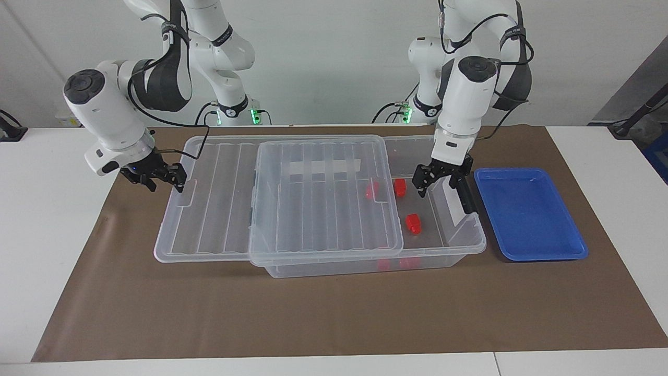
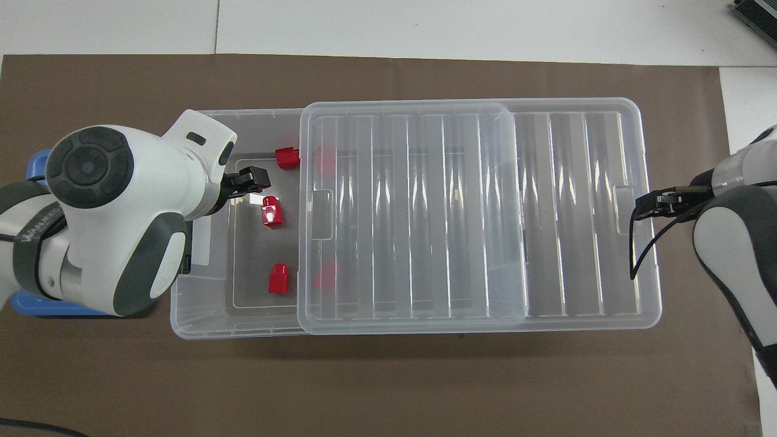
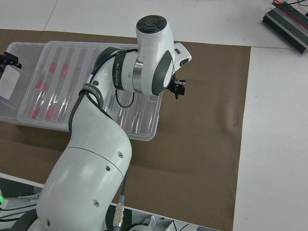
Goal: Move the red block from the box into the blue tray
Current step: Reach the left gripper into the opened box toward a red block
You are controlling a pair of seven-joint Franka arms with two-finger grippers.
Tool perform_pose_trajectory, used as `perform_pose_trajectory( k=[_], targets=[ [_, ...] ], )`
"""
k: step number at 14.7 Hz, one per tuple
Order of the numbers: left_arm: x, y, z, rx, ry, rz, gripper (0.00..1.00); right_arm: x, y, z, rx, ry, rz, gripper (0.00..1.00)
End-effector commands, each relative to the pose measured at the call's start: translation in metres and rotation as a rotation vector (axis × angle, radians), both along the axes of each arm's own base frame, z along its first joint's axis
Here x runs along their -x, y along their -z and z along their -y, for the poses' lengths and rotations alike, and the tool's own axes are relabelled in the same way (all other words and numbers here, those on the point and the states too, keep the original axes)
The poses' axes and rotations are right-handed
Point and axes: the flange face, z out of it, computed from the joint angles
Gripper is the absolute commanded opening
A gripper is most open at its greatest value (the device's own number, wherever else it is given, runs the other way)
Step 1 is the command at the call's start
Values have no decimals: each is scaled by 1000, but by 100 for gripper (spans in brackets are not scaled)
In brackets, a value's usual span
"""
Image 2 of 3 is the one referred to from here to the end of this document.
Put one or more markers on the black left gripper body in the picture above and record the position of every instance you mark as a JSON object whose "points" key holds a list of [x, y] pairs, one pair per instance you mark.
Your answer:
{"points": [[234, 182]]}

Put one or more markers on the grey electronic device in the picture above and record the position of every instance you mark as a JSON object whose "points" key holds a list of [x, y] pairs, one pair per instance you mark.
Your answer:
{"points": [[759, 18]]}

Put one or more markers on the brown paper table mat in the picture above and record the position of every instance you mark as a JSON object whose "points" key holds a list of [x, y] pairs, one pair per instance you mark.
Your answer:
{"points": [[388, 388]]}

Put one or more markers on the blue plastic tray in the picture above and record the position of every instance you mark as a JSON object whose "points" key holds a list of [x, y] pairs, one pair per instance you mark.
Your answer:
{"points": [[36, 306]]}

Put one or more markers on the clear plastic storage box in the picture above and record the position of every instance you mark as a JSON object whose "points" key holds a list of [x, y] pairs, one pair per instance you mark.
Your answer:
{"points": [[200, 306]]}

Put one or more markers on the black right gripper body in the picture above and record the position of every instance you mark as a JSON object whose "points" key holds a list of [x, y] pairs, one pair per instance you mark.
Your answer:
{"points": [[689, 200]]}

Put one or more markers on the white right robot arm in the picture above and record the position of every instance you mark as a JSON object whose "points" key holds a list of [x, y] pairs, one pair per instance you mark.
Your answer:
{"points": [[740, 255]]}

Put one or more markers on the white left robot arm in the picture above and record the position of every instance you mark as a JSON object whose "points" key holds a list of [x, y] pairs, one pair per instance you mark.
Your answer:
{"points": [[121, 200]]}

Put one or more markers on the clear ribbed plastic lid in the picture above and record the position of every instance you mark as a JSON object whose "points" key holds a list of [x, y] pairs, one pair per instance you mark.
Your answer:
{"points": [[576, 243]]}

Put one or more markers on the red plastic block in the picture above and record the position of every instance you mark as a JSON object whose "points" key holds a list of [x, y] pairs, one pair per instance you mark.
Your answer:
{"points": [[326, 161], [286, 158], [272, 212], [279, 280], [326, 274]]}

